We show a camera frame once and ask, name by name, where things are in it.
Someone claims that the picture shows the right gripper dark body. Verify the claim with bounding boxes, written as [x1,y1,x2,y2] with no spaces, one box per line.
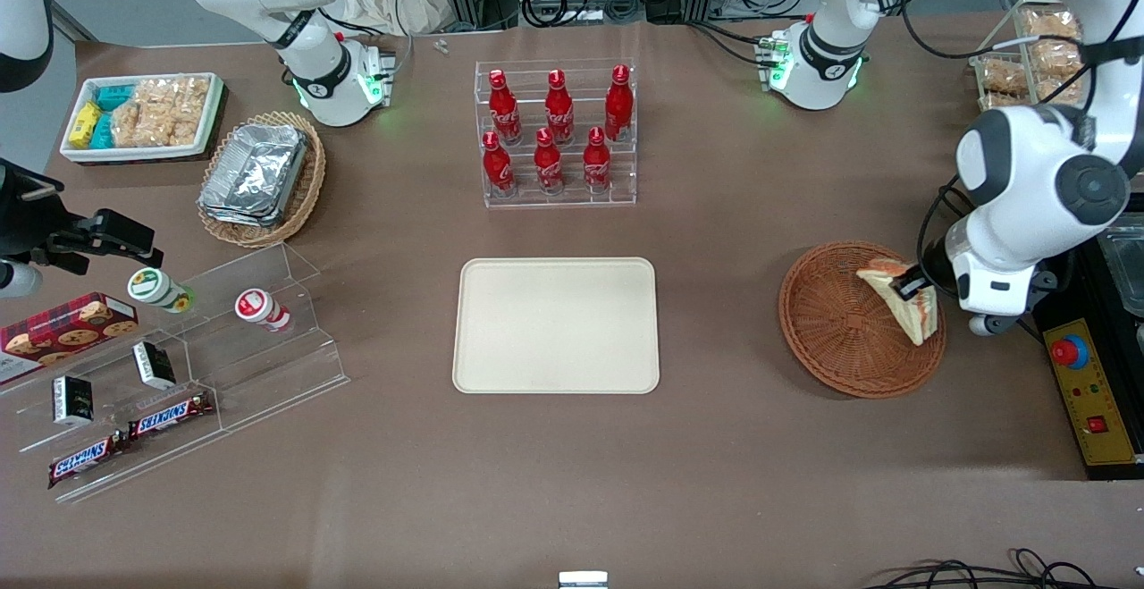
[0,158,68,259]

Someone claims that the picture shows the triangle sandwich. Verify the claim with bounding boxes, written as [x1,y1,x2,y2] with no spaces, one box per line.
[856,258,939,347]

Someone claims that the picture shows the brown round wicker basket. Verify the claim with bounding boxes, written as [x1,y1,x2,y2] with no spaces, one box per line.
[778,241,946,400]

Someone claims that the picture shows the light oval wicker basket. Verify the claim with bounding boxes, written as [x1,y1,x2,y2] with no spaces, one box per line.
[197,110,327,249]

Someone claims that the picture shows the cream plastic tray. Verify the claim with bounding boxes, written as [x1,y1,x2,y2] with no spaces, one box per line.
[452,257,660,395]

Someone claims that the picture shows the red plaid cookie box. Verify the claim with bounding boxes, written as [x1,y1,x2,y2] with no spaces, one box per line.
[0,292,139,384]

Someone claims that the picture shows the green capped yogurt bottle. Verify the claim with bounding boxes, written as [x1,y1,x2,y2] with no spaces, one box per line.
[127,267,196,315]

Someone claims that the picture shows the white rectangular snack bin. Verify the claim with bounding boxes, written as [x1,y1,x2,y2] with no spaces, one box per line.
[60,72,225,164]

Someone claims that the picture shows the yellow snack pack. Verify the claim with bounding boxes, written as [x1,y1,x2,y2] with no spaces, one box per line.
[69,102,102,148]

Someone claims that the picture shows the bagged rice crackers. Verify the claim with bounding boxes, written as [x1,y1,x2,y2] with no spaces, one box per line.
[111,102,196,148]
[1028,39,1087,82]
[1022,6,1082,43]
[134,77,212,125]
[977,55,1030,97]

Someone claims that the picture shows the aluminium foil container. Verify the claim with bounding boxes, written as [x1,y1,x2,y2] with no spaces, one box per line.
[200,122,309,219]
[198,200,283,230]

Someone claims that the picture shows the small black carton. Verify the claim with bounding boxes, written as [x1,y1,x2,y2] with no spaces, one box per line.
[52,375,96,426]
[132,341,177,391]

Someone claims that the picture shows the metal rectangular container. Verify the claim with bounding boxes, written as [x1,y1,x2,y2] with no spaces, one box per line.
[1095,223,1144,317]

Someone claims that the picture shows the red capped yogurt bottle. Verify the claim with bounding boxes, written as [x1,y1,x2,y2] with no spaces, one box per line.
[235,289,293,332]

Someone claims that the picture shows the yellow control box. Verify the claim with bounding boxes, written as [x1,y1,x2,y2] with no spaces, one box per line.
[1041,316,1144,481]

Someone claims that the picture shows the Snickers chocolate bar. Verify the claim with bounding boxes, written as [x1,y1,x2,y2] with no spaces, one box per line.
[128,391,215,441]
[47,435,122,490]

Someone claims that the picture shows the clear acrylic stepped shelf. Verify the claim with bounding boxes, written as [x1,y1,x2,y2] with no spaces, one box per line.
[0,243,349,505]

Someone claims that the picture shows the red cola bottle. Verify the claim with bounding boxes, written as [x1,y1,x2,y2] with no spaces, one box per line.
[604,64,635,141]
[543,69,575,145]
[582,126,613,193]
[533,127,566,195]
[481,130,517,198]
[487,69,524,145]

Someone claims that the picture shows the clear acrylic bottle rack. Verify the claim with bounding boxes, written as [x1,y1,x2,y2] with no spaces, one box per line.
[474,59,637,209]

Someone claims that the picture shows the white wire basket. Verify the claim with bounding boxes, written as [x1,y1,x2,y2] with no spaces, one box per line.
[974,0,1089,113]

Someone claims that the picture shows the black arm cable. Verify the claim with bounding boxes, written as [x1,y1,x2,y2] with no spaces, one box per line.
[898,0,1144,259]

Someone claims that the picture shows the black floor cables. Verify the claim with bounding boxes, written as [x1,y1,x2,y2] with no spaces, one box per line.
[862,549,1144,589]

